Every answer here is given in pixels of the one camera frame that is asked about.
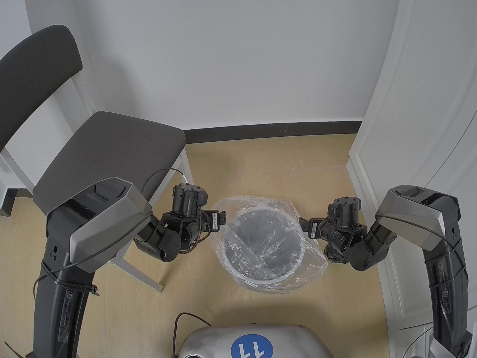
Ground clear plastic bag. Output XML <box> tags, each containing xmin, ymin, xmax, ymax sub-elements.
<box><xmin>210</xmin><ymin>196</ymin><xmax>328</xmax><ymax>294</ymax></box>

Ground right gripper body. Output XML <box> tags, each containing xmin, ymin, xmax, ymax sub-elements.
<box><xmin>308</xmin><ymin>218</ymin><xmax>347</xmax><ymax>249</ymax></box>

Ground white trash bin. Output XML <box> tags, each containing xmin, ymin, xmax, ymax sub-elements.
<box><xmin>220</xmin><ymin>207</ymin><xmax>304</xmax><ymax>292</ymax></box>

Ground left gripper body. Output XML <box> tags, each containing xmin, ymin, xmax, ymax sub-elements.
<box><xmin>181</xmin><ymin>209</ymin><xmax>221</xmax><ymax>247</ymax></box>

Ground black plastic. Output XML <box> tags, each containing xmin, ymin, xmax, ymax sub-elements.
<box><xmin>323</xmin><ymin>243</ymin><xmax>351</xmax><ymax>266</ymax></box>

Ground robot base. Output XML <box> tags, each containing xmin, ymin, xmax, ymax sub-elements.
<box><xmin>181</xmin><ymin>325</ymin><xmax>334</xmax><ymax>358</ymax></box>

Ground grey chair with white legs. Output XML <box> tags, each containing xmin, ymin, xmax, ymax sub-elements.
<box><xmin>0</xmin><ymin>25</ymin><xmax>194</xmax><ymax>294</ymax></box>

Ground black cable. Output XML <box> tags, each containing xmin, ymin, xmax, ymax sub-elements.
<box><xmin>145</xmin><ymin>167</ymin><xmax>194</xmax><ymax>200</ymax></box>
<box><xmin>173</xmin><ymin>312</ymin><xmax>213</xmax><ymax>355</ymax></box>

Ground white wardrobe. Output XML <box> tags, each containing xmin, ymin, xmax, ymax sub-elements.
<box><xmin>346</xmin><ymin>0</ymin><xmax>477</xmax><ymax>358</ymax></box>

